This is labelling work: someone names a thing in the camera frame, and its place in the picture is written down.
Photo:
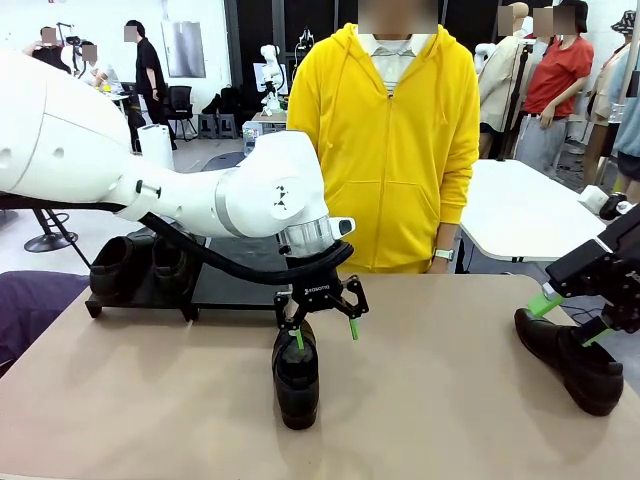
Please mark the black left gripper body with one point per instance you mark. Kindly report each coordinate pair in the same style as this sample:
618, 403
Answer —
317, 295

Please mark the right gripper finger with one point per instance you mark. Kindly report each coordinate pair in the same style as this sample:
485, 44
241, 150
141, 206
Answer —
580, 270
597, 334

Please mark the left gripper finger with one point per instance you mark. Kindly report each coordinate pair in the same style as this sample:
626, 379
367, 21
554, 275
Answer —
299, 339
354, 330

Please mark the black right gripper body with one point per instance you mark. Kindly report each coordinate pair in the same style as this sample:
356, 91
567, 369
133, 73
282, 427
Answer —
629, 270

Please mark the black pointed leather shoe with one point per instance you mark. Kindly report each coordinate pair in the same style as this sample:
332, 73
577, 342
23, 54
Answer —
565, 360
297, 395

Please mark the person left forearm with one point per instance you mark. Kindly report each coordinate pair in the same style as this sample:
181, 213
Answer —
452, 200

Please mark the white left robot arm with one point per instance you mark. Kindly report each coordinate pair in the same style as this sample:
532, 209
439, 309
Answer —
75, 145

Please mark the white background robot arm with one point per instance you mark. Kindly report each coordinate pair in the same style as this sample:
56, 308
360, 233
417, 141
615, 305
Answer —
271, 60

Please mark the black shoe stand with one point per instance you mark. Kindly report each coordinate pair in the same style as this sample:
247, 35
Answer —
225, 295

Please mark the person left hand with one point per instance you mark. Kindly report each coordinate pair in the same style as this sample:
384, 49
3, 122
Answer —
442, 267

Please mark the white side table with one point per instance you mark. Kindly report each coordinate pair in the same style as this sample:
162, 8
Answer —
520, 210

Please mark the silver wristwatch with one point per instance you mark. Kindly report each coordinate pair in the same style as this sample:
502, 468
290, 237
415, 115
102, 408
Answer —
444, 254

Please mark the person in yellow hoodie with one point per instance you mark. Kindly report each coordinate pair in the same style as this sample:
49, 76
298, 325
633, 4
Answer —
385, 175

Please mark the black tripod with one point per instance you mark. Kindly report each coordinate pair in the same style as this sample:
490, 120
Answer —
517, 95

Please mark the grey plastic stool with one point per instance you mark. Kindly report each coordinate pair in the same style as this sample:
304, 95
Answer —
228, 126
209, 126

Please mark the black bag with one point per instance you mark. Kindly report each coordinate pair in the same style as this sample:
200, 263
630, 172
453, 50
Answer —
222, 102

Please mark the white air purifier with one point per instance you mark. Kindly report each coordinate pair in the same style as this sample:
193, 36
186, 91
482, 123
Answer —
157, 145

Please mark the black office chair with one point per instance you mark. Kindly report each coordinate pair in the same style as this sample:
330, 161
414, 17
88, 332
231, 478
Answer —
180, 100

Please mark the white striped polo shirt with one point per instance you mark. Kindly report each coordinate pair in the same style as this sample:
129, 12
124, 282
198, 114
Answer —
395, 60

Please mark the purple fabric seat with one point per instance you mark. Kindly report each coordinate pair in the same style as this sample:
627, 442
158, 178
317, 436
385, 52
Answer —
35, 310

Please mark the black bar stool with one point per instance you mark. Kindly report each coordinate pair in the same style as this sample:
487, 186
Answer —
50, 244

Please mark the person in black clothes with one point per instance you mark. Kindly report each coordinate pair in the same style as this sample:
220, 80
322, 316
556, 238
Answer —
150, 75

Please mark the blurred person head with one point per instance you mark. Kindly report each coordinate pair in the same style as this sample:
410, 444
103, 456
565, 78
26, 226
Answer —
397, 15

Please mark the person in white shirt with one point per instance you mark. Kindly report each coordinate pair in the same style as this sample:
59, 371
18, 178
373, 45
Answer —
105, 75

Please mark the person in black shirt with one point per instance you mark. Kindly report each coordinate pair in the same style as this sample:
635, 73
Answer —
50, 57

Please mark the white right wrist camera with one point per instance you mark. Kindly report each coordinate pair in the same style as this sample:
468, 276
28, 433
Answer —
592, 197

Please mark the silver wall panel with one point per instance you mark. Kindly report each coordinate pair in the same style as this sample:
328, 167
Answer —
182, 50

